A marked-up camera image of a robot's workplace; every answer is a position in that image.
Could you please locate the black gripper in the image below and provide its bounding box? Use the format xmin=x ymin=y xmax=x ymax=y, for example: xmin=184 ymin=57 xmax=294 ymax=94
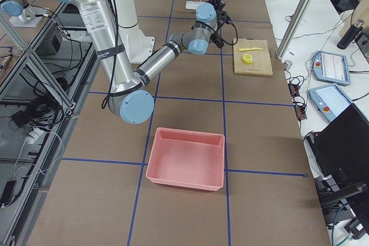
xmin=209 ymin=25 xmax=224 ymax=47

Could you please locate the grey cloth towel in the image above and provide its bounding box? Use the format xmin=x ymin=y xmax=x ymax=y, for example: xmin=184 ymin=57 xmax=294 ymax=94
xmin=209 ymin=0 xmax=225 ymax=11

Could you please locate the black water bottle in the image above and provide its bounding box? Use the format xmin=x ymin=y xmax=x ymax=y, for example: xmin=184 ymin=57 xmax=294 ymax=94
xmin=337 ymin=19 xmax=364 ymax=50

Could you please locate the white towel rack stand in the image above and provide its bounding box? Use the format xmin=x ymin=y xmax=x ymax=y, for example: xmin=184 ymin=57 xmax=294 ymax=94
xmin=185 ymin=0 xmax=207 ymax=10

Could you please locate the yellow lemon slice toy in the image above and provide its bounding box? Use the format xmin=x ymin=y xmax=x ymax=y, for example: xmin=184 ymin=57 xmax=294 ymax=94
xmin=242 ymin=54 xmax=253 ymax=65

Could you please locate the wooden cutting board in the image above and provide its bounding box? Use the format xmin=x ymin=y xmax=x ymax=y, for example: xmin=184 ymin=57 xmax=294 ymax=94
xmin=233 ymin=39 xmax=273 ymax=76

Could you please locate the yellow plastic knife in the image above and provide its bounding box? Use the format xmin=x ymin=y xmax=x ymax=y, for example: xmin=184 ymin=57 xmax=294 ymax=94
xmin=238 ymin=47 xmax=264 ymax=52

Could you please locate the upper teach pendant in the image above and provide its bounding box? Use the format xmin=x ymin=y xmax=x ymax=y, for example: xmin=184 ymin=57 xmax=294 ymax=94
xmin=312 ymin=51 xmax=351 ymax=86

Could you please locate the teach pendant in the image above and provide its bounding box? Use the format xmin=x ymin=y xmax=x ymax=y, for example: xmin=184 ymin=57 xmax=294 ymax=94
xmin=308 ymin=83 xmax=353 ymax=122
xmin=312 ymin=51 xmax=351 ymax=86

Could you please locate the pink plastic bin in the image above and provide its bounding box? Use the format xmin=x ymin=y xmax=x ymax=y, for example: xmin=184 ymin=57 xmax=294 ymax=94
xmin=146 ymin=127 xmax=225 ymax=191

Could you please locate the lower teach pendant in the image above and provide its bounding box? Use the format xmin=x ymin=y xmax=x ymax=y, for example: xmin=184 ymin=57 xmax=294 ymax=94
xmin=308 ymin=83 xmax=353 ymax=122

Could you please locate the black laptop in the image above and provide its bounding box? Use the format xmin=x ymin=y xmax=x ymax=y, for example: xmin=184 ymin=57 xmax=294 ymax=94
xmin=307 ymin=104 xmax=368 ymax=184

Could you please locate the white camera pillar base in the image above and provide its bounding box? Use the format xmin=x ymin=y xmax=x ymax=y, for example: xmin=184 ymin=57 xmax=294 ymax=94
xmin=115 ymin=0 xmax=155 ymax=63

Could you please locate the aluminium frame post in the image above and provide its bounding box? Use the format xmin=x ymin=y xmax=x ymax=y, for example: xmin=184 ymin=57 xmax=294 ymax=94
xmin=276 ymin=0 xmax=312 ymax=60

